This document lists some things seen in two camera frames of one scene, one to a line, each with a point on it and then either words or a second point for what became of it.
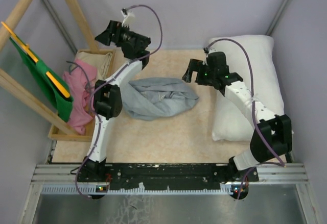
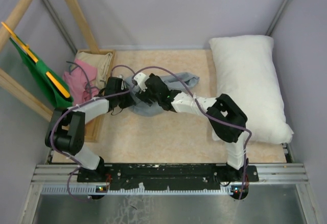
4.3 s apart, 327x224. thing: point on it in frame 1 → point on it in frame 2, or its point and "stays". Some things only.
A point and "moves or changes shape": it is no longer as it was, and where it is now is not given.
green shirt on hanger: x=62 y=104 stays
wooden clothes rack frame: x=8 y=82 stays
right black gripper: x=195 y=65 → x=144 y=96
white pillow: x=229 y=124 stays
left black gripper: x=112 y=34 → x=130 y=102
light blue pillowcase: x=154 y=98 moves or changes shape
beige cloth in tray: x=102 y=61 stays
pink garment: x=82 y=78 stays
